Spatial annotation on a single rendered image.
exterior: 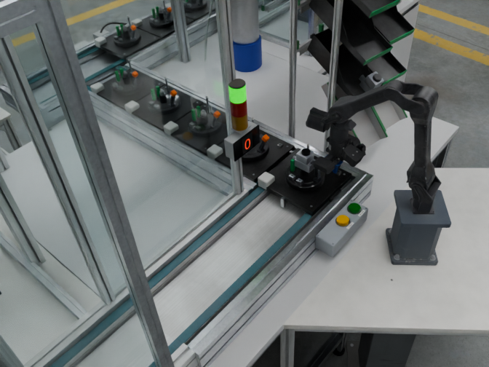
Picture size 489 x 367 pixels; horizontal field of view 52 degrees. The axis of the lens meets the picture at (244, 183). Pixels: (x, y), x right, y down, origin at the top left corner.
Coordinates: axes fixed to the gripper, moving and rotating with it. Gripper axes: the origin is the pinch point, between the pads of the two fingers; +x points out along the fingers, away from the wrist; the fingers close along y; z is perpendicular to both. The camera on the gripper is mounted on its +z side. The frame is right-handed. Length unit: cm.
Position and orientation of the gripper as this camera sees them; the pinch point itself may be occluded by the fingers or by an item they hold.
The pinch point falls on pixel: (335, 164)
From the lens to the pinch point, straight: 168.2
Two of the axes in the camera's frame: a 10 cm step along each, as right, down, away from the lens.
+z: 7.5, 4.3, -5.0
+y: 6.6, -5.5, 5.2
